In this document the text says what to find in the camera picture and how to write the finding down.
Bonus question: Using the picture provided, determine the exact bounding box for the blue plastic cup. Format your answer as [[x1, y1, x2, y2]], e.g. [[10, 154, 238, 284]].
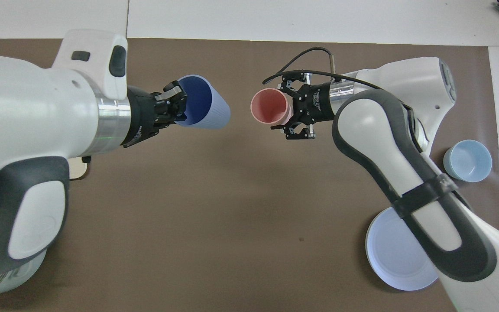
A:
[[174, 75, 232, 130]]

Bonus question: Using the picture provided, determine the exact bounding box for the light blue bowl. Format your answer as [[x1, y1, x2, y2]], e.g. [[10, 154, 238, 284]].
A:
[[443, 140, 493, 182]]

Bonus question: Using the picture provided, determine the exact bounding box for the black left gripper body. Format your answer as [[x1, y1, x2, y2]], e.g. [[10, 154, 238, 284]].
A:
[[122, 86, 177, 148]]

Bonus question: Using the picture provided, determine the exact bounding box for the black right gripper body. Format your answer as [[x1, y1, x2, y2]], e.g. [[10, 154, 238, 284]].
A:
[[291, 82, 335, 124]]

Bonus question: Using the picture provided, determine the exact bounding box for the lavender round plate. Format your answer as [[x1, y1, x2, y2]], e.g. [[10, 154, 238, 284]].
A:
[[365, 206, 441, 291]]

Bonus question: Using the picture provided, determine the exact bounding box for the pale green electric cooker pot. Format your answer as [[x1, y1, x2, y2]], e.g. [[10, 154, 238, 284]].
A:
[[0, 248, 47, 302]]

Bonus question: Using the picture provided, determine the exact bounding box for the pink plastic cup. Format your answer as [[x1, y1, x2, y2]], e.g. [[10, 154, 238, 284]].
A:
[[250, 88, 294, 127]]

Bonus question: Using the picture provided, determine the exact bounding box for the brown table mat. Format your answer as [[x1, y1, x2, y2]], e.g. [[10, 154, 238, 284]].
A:
[[0, 38, 499, 312]]

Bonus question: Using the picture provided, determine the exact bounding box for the cream rabbit print tray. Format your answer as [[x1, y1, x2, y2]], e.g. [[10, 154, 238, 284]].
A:
[[68, 156, 89, 180]]

